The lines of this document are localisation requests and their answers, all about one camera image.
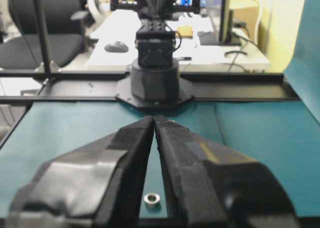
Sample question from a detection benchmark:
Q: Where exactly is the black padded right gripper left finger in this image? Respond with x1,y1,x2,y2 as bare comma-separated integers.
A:
5,116,153,228

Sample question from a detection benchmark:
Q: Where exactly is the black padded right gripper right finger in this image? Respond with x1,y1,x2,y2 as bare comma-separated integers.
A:
154,116,300,228

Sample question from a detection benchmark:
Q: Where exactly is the small silver metal washer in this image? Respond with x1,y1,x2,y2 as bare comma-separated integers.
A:
143,192,161,210

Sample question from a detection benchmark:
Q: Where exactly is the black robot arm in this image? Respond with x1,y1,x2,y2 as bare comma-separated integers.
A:
5,0,300,228

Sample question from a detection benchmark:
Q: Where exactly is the grey computer mouse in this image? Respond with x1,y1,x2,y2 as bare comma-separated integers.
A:
104,41,129,53

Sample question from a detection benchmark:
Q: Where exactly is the white desk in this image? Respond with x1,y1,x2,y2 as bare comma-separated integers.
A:
84,9,271,71

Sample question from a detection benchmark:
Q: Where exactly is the black office chair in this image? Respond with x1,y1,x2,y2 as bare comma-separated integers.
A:
0,0,88,70

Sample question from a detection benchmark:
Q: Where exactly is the teal backdrop sheet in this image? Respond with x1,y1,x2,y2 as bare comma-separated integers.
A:
283,0,320,123

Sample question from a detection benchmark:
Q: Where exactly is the black computer monitor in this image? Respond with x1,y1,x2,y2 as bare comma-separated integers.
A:
198,0,241,46

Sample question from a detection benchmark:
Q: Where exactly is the cardboard box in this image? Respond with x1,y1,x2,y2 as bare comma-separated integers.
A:
229,0,259,41

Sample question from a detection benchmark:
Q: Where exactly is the black aluminium frame rail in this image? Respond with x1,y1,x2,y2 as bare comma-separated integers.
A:
0,71,299,110

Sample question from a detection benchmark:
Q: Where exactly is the black vertical frame post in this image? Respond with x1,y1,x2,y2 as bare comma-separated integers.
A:
33,0,52,76

